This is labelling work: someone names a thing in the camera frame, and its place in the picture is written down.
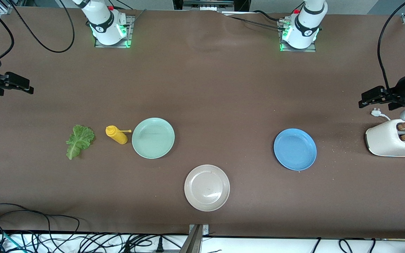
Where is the black base cable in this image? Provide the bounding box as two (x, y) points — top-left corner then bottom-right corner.
(220, 10), (288, 33)

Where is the green lettuce leaf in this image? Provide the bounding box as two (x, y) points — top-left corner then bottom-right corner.
(65, 125), (96, 160)

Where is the yellow mustard squeeze bottle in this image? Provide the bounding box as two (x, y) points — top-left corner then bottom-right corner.
(105, 125), (132, 145)

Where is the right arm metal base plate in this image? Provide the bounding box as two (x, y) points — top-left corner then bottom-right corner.
(94, 15), (135, 48)

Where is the aluminium frame beam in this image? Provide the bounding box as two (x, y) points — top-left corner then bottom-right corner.
(180, 224), (210, 253)

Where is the beige plate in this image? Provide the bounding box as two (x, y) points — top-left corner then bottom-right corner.
(184, 164), (231, 212)

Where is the white toaster power plug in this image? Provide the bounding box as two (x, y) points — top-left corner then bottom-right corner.
(371, 108), (391, 122)

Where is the mint green plate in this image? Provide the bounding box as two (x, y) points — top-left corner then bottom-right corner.
(131, 117), (175, 160)

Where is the black floor cable loop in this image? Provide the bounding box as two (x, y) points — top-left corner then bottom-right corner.
(0, 203), (81, 246)

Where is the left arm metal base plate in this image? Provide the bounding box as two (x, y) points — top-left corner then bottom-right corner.
(278, 18), (317, 53)

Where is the white power strip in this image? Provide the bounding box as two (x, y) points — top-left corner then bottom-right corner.
(183, 0), (234, 10)

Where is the blue plate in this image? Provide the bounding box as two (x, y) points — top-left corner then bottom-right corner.
(274, 128), (317, 171)

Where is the teal cable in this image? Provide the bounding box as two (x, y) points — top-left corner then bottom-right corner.
(0, 230), (25, 253)

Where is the white toaster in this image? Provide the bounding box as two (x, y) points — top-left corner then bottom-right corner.
(365, 119), (405, 157)

